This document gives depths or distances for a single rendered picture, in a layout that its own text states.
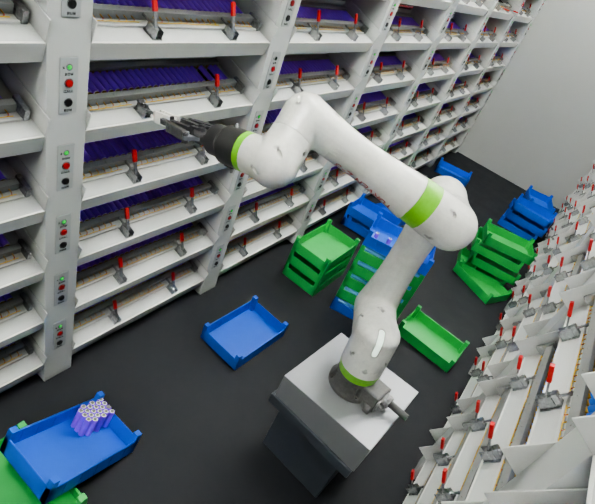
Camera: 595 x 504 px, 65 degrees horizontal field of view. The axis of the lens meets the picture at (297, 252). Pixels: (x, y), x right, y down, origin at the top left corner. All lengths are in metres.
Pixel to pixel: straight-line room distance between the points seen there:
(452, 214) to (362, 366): 0.50
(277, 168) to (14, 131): 0.55
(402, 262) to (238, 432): 0.82
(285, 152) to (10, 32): 0.55
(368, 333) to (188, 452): 0.72
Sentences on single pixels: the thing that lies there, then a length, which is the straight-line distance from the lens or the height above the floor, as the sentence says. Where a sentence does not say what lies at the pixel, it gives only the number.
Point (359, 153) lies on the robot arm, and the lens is 1.06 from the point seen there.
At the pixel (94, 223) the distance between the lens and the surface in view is 1.51.
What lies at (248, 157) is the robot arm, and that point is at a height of 1.00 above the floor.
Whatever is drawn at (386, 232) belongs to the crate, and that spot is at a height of 0.40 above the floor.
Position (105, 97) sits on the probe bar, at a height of 0.94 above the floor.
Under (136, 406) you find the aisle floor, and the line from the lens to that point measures 1.73.
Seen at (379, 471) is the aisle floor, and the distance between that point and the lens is 1.87.
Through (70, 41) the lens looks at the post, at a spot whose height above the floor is 1.09.
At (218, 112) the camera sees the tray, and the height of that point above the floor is 0.88.
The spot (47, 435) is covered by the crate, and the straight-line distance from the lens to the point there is 1.61.
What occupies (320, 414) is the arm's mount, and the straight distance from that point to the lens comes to 1.41.
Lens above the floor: 1.46
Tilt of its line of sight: 35 degrees down
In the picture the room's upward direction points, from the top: 23 degrees clockwise
